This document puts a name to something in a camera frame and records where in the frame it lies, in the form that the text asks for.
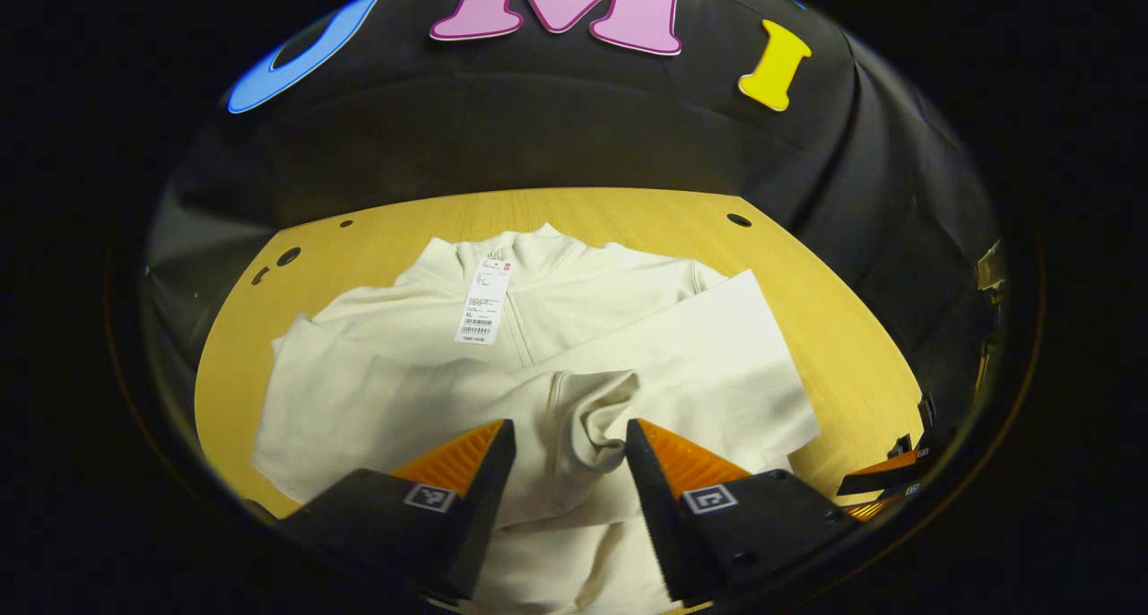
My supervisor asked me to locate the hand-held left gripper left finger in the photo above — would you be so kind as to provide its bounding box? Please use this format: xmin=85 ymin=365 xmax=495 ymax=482
xmin=274 ymin=418 xmax=518 ymax=602

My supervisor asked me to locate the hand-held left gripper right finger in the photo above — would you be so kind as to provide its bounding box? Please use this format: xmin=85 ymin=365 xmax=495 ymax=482
xmin=625 ymin=418 xmax=862 ymax=607

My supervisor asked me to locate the cream white sweatshirt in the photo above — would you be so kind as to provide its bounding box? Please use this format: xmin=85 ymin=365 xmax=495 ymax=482
xmin=251 ymin=223 xmax=822 ymax=615

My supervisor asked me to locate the white paper hang tag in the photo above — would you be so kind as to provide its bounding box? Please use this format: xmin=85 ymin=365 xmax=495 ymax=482
xmin=455 ymin=255 xmax=513 ymax=346

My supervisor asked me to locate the black backdrop cloth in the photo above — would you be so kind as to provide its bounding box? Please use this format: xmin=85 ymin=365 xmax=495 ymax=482
xmin=139 ymin=0 xmax=1005 ymax=419

